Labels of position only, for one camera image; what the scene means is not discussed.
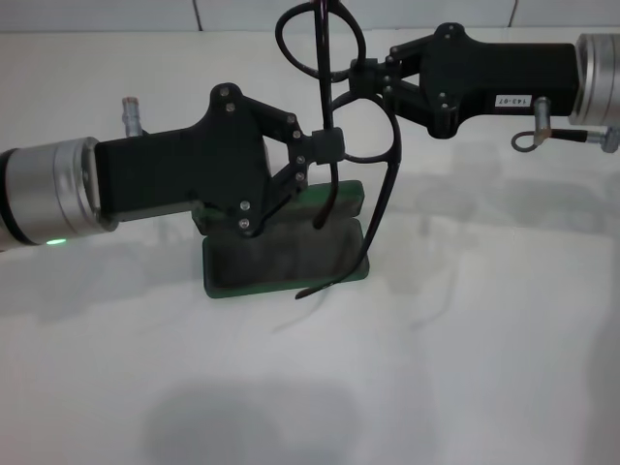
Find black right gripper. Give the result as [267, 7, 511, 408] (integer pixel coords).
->
[349, 21, 582, 140]

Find black glasses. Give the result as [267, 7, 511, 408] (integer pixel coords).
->
[274, 0, 403, 300]

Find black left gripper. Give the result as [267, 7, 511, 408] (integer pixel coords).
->
[94, 82, 346, 239]

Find green glasses case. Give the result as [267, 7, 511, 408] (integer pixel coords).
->
[193, 179, 372, 299]

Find right arm cable with plugs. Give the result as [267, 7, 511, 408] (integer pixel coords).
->
[511, 95, 620, 155]

